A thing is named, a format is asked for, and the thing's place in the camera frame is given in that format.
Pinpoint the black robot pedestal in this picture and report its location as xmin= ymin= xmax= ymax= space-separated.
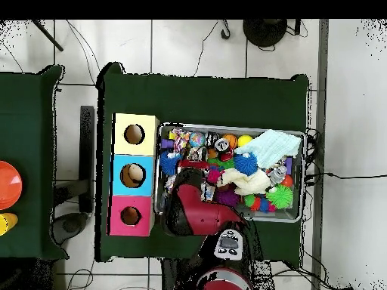
xmin=161 ymin=258 xmax=200 ymax=290

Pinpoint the green spiky ball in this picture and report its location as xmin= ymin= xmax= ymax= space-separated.
xmin=265 ymin=184 xmax=294 ymax=210

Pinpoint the black upright panel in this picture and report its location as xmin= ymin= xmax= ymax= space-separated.
xmin=79 ymin=105 xmax=95 ymax=213

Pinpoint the yellow ball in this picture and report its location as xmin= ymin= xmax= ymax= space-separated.
xmin=237 ymin=134 xmax=254 ymax=148

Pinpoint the orange plastic bowl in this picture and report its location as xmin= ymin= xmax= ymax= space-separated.
xmin=0 ymin=160 xmax=23 ymax=211

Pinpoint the black cable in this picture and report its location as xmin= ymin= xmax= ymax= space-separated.
xmin=305 ymin=171 xmax=387 ymax=180

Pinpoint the light blue waffle cloth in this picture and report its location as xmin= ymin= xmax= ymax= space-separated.
xmin=234 ymin=128 xmax=302 ymax=169

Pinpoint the blue spiky ball with eyes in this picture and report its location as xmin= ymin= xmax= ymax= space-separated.
xmin=159 ymin=150 xmax=182 ymax=176

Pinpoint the orange toy basketball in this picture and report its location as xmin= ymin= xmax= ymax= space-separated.
xmin=224 ymin=133 xmax=239 ymax=150

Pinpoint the black rod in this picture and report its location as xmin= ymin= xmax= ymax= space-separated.
xmin=30 ymin=19 xmax=64 ymax=52

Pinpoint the yellow plastic toy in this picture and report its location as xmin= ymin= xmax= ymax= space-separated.
xmin=0 ymin=212 xmax=19 ymax=236

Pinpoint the dark green tablecloth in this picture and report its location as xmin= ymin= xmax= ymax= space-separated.
xmin=0 ymin=64 xmax=68 ymax=261
xmin=94 ymin=61 xmax=310 ymax=267

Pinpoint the black round stand base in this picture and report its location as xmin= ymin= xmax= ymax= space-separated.
xmin=242 ymin=19 xmax=288 ymax=48

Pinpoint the shallow silver mesh bin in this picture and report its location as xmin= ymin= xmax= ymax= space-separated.
xmin=153 ymin=122 xmax=306 ymax=224

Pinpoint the cream waffle cloth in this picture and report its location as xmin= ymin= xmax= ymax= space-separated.
xmin=217 ymin=168 xmax=271 ymax=196

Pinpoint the wooden box with three holes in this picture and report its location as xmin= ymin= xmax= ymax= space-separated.
xmin=107 ymin=113 xmax=160 ymax=237

